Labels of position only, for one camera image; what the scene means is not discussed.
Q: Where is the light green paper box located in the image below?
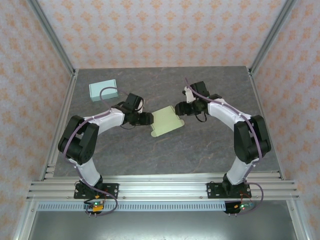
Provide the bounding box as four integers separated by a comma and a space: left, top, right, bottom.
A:
149, 105, 186, 138

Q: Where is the light blue paper box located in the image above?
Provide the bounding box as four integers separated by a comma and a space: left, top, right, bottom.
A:
89, 78, 120, 103

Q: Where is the grey metal sheet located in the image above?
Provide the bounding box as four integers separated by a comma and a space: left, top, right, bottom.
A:
14, 211, 307, 240

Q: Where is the aluminium side rail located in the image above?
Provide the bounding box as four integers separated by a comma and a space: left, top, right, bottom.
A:
38, 69, 80, 181
247, 68, 286, 181

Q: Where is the aluminium cross rail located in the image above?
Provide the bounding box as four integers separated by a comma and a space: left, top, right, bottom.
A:
26, 174, 301, 201

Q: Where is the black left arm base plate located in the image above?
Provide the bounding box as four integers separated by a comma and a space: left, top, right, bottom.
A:
73, 183, 120, 200

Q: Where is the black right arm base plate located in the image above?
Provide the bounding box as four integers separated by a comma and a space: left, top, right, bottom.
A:
206, 182, 252, 200

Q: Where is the grey slotted cable duct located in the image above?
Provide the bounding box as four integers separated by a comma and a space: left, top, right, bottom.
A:
37, 201, 227, 212

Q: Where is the aluminium frame post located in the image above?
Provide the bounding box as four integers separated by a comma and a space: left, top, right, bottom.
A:
26, 0, 77, 76
249, 0, 299, 76

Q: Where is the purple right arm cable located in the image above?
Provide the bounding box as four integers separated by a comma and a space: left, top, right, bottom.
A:
184, 77, 266, 216

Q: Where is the aluminium frame bar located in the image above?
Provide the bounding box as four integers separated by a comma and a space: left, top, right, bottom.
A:
287, 199, 313, 240
13, 199, 38, 240

